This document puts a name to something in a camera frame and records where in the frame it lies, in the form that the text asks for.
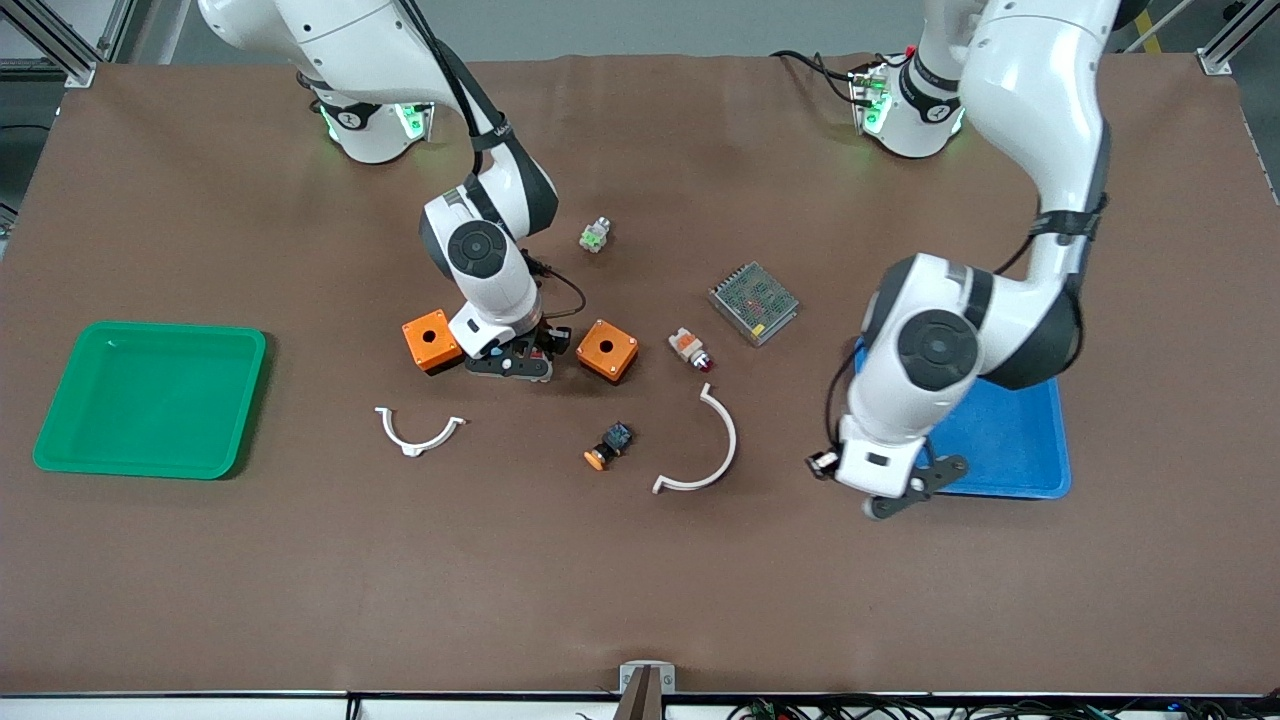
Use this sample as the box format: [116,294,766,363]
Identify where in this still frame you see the blue plastic tray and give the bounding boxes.
[853,335,1073,500]

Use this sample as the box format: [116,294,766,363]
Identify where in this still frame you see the small white pipe clamp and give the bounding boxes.
[374,405,467,459]

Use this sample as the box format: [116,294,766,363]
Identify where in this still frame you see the large white pipe clamp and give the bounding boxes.
[652,383,739,496]

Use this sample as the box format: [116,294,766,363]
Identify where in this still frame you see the red orange white indicator lamp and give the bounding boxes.
[668,326,715,374]

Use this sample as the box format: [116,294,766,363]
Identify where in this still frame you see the metal mesh power supply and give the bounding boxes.
[707,261,801,348]

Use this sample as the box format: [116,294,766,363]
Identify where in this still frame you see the green plastic tray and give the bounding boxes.
[32,320,269,481]

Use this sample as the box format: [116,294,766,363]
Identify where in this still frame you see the orange button enclosure box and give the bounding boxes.
[401,309,466,376]
[575,319,641,385]

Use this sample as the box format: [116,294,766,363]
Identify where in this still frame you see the orange push button switch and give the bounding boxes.
[583,421,635,472]

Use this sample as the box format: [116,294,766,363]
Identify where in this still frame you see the cable bundle under table edge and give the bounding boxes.
[725,694,1280,720]

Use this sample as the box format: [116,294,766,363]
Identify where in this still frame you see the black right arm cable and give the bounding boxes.
[395,0,588,326]

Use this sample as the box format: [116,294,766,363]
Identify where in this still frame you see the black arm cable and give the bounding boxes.
[395,0,588,326]
[825,125,1113,466]

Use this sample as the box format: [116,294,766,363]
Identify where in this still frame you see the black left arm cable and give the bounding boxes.
[825,125,1113,466]

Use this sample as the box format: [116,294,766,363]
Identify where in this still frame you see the grey metal table bracket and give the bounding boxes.
[618,661,677,720]

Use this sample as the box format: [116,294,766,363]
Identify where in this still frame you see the black cables at arm base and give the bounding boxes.
[770,48,866,106]

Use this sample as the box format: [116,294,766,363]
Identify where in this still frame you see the aluminium frame profile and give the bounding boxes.
[1198,0,1280,78]
[0,0,136,89]

